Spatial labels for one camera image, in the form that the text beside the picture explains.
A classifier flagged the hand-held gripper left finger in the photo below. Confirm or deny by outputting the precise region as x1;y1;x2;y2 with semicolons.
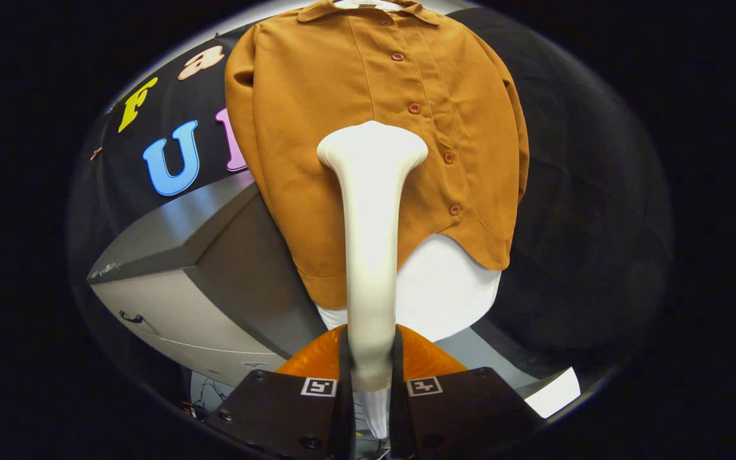
204;324;357;460

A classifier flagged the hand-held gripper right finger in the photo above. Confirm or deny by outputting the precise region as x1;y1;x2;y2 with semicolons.
388;324;548;460

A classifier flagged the white garment steamer head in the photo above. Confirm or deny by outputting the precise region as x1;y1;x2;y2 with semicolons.
317;120;429;392

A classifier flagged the orange-brown button shirt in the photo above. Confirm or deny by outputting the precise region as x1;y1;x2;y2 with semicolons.
224;0;530;311

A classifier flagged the white mannequin torso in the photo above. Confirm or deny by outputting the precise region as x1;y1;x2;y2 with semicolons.
317;0;503;342

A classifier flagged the grey drawer cabinet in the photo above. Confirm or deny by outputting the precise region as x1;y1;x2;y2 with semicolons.
87;171;327;389

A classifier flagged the black backdrop cloth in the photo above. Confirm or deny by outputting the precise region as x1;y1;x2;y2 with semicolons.
68;6;674;410

